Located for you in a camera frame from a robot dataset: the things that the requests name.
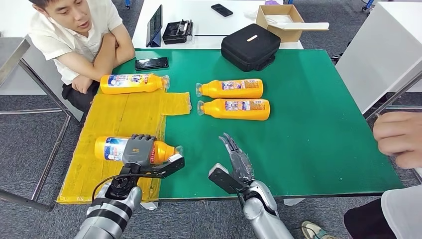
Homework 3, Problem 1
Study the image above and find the green table mat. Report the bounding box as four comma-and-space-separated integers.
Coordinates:
112, 49, 406, 200

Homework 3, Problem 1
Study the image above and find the clear plastic wrap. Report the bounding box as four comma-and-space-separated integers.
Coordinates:
244, 9, 262, 21

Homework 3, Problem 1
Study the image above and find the steel table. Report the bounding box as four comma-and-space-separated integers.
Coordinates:
0, 37, 73, 213

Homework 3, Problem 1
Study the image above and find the brown cardboard box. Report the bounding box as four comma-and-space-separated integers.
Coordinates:
255, 4, 305, 43

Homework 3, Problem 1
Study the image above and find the person's hand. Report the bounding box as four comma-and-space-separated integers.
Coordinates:
373, 111, 422, 169

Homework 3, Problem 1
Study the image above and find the person's right hand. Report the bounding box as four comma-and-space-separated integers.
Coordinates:
100, 31, 119, 47

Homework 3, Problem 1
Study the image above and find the black plastic tray device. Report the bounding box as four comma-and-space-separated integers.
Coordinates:
162, 19, 195, 45

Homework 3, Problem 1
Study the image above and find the white table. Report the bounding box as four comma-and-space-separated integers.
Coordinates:
335, 0, 422, 115
131, 0, 304, 50
0, 0, 85, 123

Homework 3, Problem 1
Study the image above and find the black smartphone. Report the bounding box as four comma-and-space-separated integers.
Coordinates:
211, 3, 234, 18
135, 57, 169, 72

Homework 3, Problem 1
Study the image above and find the white plastic bag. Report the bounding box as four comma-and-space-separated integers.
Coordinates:
265, 14, 294, 28

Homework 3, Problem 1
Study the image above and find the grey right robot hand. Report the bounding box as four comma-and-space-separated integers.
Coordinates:
218, 132, 255, 185

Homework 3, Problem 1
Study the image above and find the black zip carry case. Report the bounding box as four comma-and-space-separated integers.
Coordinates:
220, 23, 282, 73

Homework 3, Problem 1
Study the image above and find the steel table leg frame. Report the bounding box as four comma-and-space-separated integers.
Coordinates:
364, 69, 422, 184

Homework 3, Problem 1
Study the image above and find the person's left hand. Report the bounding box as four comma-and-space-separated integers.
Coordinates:
71, 75, 94, 95

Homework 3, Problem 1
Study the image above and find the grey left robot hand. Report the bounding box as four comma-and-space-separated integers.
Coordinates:
122, 133, 158, 168

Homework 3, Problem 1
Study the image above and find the white foam board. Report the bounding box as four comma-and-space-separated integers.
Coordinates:
280, 22, 330, 32

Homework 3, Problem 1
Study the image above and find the dark tablet with stand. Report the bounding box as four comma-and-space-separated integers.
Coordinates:
146, 4, 163, 48

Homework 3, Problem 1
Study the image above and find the person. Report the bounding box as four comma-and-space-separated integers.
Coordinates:
301, 184, 422, 239
28, 0, 136, 113

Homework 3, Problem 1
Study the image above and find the black chair base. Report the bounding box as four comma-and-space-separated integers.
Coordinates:
330, 42, 351, 66

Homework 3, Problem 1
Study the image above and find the orange detergent bottle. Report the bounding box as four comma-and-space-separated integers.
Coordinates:
197, 98, 271, 121
94, 136, 184, 166
100, 73, 171, 95
195, 78, 264, 99

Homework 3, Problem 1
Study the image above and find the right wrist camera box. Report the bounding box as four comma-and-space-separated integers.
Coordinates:
208, 163, 249, 195

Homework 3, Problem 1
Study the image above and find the yellow taped cardboard sheet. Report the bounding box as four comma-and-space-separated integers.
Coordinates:
56, 73, 193, 205

